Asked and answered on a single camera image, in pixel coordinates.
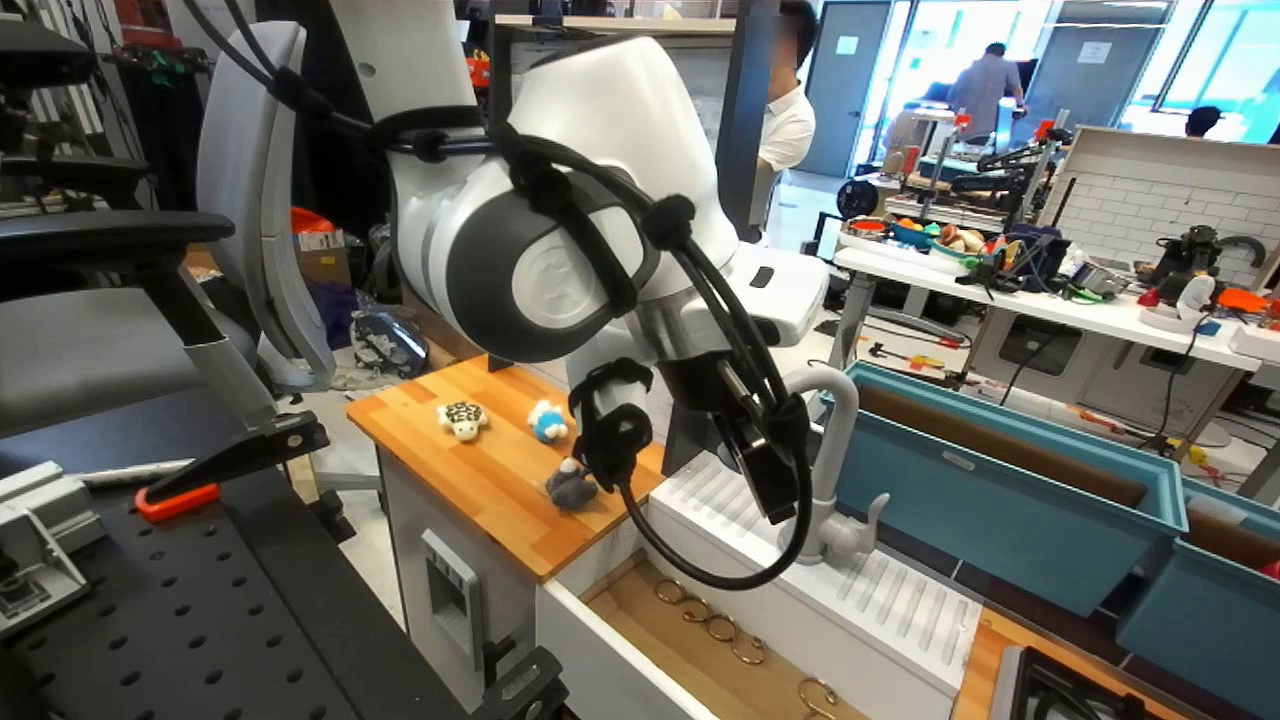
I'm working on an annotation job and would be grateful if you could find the wooden countertop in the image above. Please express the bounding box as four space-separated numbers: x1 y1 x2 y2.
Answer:
344 352 673 586

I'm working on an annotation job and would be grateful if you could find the white brick-pattern panel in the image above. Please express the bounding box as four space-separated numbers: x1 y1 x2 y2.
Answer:
1050 126 1280 260

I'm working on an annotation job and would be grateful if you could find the wooden board under stove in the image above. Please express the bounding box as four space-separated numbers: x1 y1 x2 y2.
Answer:
947 604 1211 720

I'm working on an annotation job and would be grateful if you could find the grey high-back office chair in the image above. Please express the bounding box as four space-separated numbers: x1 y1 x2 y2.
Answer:
193 16 342 396

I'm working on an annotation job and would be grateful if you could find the black round cable mount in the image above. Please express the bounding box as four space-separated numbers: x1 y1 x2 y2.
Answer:
568 357 660 498

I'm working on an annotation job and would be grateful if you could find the small teal planter box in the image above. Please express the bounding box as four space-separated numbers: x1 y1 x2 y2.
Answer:
1113 477 1280 720

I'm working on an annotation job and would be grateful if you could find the dark grey plush toy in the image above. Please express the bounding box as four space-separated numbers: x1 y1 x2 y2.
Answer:
539 456 603 517

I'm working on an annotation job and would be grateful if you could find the toy gas stove top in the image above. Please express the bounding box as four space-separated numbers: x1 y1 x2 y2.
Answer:
987 645 1169 720

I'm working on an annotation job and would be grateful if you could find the blue and white plush toy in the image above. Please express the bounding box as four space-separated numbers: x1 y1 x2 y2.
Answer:
525 396 577 448

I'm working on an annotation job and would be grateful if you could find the spotted turtle plush toy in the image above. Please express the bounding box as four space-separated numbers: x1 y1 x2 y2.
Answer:
435 396 497 448

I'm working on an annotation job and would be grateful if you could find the white toy sink unit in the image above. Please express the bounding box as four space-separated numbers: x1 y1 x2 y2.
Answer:
376 443 994 720

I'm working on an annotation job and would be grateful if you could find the grey toy faucet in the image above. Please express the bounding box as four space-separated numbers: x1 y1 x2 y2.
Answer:
790 363 897 578

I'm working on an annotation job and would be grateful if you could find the brown cardboard sheet in sink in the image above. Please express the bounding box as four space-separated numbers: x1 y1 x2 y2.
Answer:
584 557 871 720

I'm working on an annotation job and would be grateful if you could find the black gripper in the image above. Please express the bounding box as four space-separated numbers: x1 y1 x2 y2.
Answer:
669 345 816 528

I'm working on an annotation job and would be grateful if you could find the large teal planter box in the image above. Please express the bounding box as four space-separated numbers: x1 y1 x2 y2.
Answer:
831 359 1192 620

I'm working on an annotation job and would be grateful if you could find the cluttered white workbench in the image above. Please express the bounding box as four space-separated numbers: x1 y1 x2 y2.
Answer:
828 196 1273 405

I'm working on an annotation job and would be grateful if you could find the person in white polo shirt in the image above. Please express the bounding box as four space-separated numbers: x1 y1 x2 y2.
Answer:
757 0 822 175

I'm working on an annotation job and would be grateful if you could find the black clamp with orange handle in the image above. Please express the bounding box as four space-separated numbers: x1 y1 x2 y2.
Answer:
130 409 336 528

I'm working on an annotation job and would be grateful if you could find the person in grey shirt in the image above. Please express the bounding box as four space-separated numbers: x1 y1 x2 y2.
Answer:
943 40 1029 144

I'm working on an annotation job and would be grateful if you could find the thick black frame post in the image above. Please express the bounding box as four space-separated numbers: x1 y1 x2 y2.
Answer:
711 0 785 250

